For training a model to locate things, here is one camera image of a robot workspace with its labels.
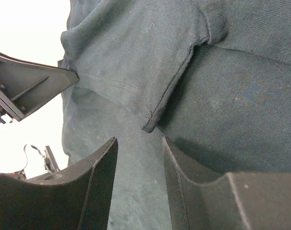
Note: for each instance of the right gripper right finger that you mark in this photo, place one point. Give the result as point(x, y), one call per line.
point(201, 199)

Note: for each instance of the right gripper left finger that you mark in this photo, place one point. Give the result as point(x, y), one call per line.
point(75, 198)

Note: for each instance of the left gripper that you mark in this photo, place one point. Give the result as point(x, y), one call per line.
point(26, 86)

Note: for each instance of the black t shirt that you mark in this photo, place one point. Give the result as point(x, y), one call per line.
point(214, 76)

